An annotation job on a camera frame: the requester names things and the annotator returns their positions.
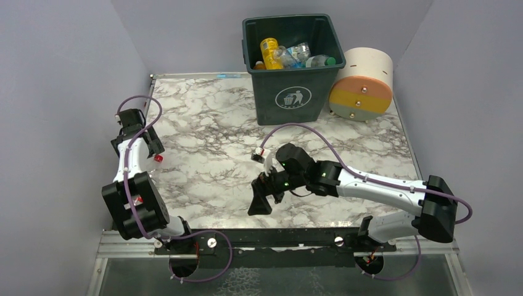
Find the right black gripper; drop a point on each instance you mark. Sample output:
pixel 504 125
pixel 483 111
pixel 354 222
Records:
pixel 266 187

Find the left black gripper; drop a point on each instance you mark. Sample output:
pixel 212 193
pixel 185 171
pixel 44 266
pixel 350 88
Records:
pixel 151 145

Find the red cap bottle table edge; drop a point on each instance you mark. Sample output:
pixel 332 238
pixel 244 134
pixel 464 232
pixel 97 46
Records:
pixel 155 164

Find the orange label bottle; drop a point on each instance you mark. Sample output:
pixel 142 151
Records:
pixel 259 65

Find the small clear water bottle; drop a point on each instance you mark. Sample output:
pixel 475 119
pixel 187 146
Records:
pixel 285 58

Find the yellow juice bottle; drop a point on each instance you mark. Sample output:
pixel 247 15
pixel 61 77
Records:
pixel 268 48

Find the clear square jasmine bottle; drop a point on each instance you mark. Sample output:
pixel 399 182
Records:
pixel 300 52

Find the clear bottle green white label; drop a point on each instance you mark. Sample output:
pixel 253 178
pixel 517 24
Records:
pixel 320 61

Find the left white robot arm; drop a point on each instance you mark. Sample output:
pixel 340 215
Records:
pixel 134 185

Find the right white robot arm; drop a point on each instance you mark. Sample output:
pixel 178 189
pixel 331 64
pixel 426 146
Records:
pixel 426 208

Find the dark green trash bin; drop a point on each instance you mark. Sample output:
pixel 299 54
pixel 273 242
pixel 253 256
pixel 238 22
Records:
pixel 296 94

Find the blue tape piece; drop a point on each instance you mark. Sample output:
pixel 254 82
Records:
pixel 228 76

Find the white round drawer cabinet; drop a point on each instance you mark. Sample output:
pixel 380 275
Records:
pixel 363 89

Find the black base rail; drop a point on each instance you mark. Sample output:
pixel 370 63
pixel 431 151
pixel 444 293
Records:
pixel 251 248

